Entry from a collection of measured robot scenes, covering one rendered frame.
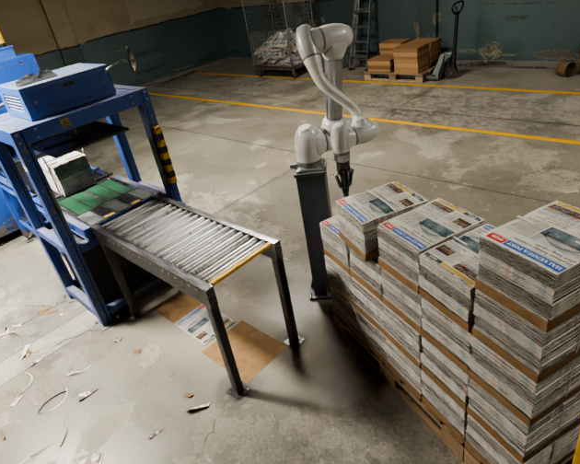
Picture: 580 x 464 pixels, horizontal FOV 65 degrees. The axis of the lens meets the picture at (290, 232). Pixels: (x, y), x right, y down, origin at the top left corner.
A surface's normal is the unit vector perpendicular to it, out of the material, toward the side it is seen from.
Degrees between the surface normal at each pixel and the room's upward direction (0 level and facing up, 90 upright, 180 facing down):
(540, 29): 90
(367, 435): 0
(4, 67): 90
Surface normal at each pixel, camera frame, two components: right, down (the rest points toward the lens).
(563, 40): -0.68, 0.47
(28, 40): 0.72, 0.26
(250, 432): -0.15, -0.85
